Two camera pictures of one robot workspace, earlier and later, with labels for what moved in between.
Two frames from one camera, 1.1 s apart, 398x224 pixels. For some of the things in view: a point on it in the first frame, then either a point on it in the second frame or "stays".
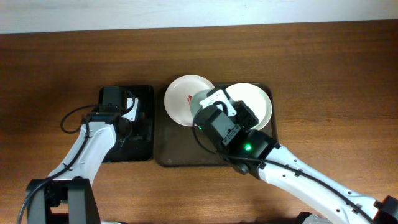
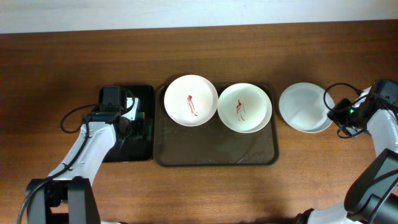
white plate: x=179 y=94 stays
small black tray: x=138 y=146 stays
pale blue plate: x=196 y=98 to x=302 y=106
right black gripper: x=246 y=113 to x=337 y=111
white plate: x=255 y=98 stays
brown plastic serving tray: x=176 y=145 stays
